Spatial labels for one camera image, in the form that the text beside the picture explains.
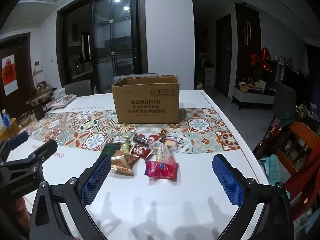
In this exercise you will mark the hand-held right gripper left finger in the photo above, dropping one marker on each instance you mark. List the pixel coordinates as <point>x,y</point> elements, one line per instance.
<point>96,180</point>

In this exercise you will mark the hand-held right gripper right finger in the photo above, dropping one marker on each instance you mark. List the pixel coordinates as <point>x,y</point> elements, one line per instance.
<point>228,180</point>

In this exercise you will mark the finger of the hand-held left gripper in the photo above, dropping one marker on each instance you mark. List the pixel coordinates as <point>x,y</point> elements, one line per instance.
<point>17,139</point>
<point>37,151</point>

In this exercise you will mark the black snack bar packet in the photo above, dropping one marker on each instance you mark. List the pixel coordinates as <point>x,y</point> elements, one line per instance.
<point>140,139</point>

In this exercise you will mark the brown cardboard box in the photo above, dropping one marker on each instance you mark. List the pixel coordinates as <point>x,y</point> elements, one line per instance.
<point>146,102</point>

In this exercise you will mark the person's left hand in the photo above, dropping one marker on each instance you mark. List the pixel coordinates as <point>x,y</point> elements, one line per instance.
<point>21,205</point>

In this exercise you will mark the glass bowl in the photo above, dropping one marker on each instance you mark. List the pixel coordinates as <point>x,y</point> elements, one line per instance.
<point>24,118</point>

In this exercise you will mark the blue bottle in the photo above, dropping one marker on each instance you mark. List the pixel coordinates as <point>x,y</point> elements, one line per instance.
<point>6,119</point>

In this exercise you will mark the orange brown snack packet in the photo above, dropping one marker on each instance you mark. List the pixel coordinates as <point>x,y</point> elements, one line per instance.
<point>123,162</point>

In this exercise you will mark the dark green snack packet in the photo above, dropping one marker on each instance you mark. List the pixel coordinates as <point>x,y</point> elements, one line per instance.
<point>110,149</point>

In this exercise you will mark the patterned white tablecloth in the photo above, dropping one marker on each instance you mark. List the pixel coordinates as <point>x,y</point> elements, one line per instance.
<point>195,192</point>

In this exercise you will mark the black mug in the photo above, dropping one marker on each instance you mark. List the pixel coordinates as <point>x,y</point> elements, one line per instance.
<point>40,112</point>

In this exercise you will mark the yellow green snack packet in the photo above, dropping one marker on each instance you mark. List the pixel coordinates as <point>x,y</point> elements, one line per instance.
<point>125,148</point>

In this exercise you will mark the teal cloth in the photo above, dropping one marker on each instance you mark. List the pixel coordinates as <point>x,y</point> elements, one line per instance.
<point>272,168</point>

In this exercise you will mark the metal hot pot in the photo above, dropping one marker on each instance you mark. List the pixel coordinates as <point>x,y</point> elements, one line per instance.
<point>41,97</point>

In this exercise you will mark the white green small packet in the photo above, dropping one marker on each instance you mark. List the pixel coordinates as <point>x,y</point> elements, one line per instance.
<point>124,138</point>

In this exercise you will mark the red snack packet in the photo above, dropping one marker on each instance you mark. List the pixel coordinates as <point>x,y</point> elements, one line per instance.
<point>140,151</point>

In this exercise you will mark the snack packets at table edge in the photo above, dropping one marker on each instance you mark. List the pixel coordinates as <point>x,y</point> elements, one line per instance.
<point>63,100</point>

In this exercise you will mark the brown wooden door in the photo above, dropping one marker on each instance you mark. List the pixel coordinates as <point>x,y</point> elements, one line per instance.
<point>22,75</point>

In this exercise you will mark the red white door poster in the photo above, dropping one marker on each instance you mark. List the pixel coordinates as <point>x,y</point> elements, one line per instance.
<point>9,73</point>

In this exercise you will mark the clear wrapped cookie packet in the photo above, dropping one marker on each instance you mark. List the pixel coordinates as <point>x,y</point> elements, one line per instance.
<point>172,143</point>

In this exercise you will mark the grey dining chair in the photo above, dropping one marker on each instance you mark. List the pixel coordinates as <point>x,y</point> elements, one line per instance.
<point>135,76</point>
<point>78,86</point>

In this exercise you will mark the orange wooden chair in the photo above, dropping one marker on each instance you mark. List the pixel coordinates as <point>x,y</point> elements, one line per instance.
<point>297,146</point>

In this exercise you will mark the white intercom panel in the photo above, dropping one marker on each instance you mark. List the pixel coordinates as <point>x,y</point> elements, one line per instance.
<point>38,63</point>

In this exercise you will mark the red gold wrapped candy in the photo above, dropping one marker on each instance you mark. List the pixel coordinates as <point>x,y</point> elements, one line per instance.
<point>162,136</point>

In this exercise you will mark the white low cabinet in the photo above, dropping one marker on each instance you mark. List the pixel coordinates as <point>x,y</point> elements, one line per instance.
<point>252,96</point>

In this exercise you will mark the woven basket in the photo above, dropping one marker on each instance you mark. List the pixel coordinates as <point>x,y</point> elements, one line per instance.
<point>243,87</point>

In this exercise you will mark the dark chair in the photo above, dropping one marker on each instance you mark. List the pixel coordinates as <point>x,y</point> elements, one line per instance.
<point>283,100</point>

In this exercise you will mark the red foil balloon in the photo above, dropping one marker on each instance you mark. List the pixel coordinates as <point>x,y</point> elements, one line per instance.
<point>261,60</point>

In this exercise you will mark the dark interior door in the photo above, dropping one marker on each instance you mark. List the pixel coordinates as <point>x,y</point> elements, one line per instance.
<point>222,55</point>

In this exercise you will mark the dark framed glass door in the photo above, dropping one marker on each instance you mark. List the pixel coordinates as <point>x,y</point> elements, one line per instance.
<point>110,37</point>

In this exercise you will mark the white wall switch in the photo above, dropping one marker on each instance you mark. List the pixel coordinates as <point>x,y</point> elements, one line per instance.
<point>51,58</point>

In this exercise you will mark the dark wall panel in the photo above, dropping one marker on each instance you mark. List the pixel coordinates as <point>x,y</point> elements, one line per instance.
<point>247,55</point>

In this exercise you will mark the white looped wall ornament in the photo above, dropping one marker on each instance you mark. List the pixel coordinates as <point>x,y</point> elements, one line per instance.
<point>247,33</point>

